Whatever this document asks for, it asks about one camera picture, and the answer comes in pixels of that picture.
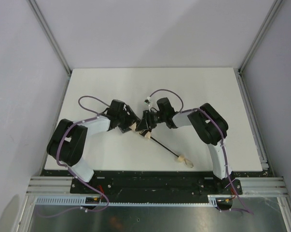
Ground beige and black folding umbrella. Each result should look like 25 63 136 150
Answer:
129 122 194 169

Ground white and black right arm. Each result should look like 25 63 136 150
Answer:
135 98 232 180

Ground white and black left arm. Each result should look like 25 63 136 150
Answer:
46 100 140 183

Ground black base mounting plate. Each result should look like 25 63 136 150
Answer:
39 170 242 204

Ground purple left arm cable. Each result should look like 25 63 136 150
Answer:
36 96 110 218

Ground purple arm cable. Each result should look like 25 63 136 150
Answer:
36 96 110 218
150 88 254 215

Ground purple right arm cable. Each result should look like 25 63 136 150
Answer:
150 88 254 215

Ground grey slotted cable duct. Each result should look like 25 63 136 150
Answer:
34 195 223 208

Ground front aluminium frame rail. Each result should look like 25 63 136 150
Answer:
26 176 289 197

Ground left aluminium frame post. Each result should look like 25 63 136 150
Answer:
27 0 72 77

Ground aluminium frame post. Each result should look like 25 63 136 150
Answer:
238 0 285 74
27 0 72 77

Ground right aluminium frame post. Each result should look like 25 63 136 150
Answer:
238 0 285 74

